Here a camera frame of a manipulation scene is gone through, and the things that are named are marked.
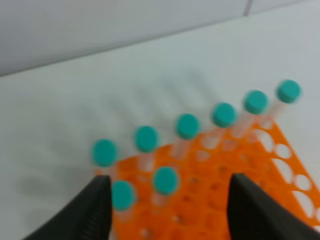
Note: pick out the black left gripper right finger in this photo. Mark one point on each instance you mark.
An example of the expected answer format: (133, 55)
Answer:
(253, 215)

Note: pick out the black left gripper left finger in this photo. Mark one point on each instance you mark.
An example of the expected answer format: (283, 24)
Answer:
(87, 217)

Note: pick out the teal-capped test tube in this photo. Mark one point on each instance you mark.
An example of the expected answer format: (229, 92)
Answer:
(165, 182)

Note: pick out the teal-capped tube front left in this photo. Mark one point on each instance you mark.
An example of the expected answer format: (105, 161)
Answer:
(123, 196)

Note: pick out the orange test tube rack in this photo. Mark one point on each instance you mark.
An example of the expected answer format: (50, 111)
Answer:
(198, 209)

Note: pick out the teal-capped tube back middle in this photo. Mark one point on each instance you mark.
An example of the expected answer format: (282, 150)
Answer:
(187, 127)

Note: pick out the teal-capped tube far right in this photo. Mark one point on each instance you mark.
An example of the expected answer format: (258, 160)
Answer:
(287, 93)

